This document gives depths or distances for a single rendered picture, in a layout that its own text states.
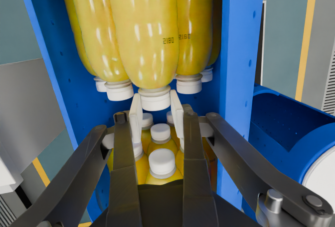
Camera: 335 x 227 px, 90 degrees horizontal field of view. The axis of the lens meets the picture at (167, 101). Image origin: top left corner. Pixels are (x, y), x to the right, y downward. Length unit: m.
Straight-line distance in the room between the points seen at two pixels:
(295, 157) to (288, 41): 1.24
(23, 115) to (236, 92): 0.62
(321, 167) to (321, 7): 1.46
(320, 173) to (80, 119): 0.61
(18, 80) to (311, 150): 0.89
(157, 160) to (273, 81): 1.58
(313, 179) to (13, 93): 0.89
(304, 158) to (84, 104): 0.58
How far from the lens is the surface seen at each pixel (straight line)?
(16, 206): 2.24
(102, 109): 0.38
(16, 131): 0.66
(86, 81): 0.34
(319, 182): 0.67
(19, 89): 0.69
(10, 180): 0.60
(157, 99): 0.20
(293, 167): 0.65
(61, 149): 1.85
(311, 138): 0.64
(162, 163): 0.25
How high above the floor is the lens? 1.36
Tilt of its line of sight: 69 degrees down
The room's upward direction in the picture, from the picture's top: 166 degrees clockwise
